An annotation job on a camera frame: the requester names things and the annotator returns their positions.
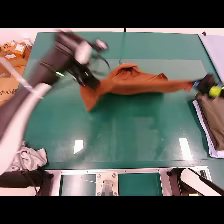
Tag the orange-brown T-shirt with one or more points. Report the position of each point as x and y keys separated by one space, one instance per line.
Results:
x=133 y=83

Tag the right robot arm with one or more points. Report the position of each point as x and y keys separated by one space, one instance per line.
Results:
x=208 y=85

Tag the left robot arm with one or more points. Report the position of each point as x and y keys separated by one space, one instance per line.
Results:
x=36 y=83

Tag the grey garment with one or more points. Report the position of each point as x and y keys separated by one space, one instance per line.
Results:
x=30 y=158

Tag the white garment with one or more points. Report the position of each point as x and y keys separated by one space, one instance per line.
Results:
x=213 y=154

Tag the heap of orange clothes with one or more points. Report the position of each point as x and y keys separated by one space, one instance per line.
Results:
x=15 y=50

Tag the pale lilac cloth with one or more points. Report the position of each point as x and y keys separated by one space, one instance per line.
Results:
x=215 y=53

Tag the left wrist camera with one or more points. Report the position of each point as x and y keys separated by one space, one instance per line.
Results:
x=101 y=44

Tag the silver frame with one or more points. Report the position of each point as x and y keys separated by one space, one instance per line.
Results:
x=106 y=181

